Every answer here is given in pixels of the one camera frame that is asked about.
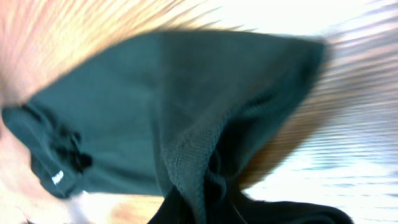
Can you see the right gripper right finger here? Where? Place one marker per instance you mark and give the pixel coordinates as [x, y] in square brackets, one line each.
[242, 209]

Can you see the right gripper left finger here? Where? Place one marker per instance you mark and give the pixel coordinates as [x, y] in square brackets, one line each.
[174, 210]

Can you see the black t-shirt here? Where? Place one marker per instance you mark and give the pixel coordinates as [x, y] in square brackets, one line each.
[183, 109]

